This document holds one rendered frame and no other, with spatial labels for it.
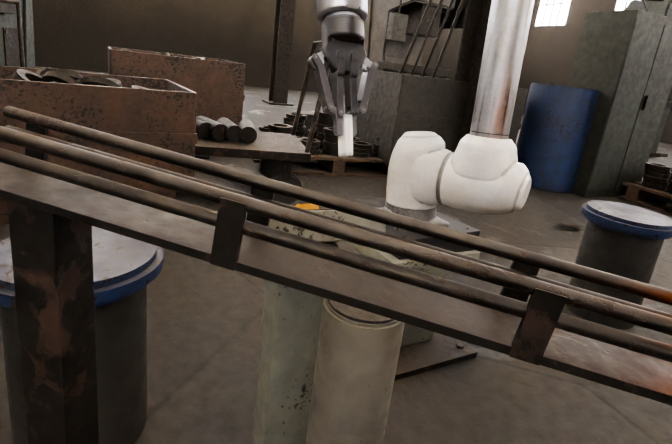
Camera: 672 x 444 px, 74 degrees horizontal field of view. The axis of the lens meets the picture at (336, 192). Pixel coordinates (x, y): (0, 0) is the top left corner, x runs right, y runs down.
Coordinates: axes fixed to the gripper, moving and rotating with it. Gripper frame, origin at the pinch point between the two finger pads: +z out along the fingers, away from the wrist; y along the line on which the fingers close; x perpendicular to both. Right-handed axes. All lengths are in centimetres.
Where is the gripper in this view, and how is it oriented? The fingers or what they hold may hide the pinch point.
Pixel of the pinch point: (345, 136)
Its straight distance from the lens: 78.3
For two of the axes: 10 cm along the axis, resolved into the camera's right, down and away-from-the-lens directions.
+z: 0.2, 10.0, -0.4
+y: 9.1, 0.0, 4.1
